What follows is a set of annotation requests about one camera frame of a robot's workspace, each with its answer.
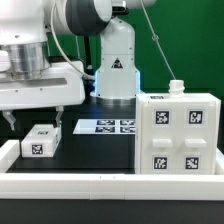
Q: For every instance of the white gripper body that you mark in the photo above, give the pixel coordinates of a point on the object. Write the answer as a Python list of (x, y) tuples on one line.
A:
[(60, 85)]

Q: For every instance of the white cabinet door panel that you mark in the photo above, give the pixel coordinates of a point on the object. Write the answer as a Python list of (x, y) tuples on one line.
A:
[(199, 137)]

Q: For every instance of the white U-shaped frame barrier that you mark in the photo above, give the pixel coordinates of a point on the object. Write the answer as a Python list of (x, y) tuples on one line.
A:
[(106, 186)]

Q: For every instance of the white marker sheet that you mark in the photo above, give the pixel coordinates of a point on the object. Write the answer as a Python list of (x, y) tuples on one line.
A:
[(105, 126)]

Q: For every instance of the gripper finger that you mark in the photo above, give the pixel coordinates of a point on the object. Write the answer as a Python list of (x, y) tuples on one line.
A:
[(59, 116), (10, 119)]

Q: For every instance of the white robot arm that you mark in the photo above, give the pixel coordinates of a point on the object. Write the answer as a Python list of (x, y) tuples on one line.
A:
[(24, 52)]

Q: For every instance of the white block with marker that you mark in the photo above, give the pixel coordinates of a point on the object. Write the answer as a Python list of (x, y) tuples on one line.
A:
[(41, 141)]

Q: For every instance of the white cabinet box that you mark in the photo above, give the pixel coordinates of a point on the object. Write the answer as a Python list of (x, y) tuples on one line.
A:
[(176, 96)]

